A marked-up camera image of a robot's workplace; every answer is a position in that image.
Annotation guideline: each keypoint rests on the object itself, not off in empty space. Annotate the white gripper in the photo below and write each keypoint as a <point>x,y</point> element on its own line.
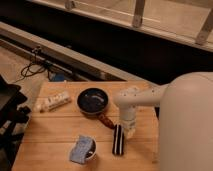
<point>127,118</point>

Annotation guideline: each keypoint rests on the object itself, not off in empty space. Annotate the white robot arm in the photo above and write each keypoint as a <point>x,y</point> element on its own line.
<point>185,120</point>

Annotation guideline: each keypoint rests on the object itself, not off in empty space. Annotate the white cup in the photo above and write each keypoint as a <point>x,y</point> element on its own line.
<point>92,151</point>

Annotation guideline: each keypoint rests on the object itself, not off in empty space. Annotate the blue sponge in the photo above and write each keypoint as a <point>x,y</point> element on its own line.
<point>81,150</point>

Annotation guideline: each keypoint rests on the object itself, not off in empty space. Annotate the blue object on floor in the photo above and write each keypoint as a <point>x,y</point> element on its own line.
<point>57,78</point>

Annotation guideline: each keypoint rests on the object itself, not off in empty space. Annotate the dark frying pan wooden handle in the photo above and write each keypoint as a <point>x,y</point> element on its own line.
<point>93,103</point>

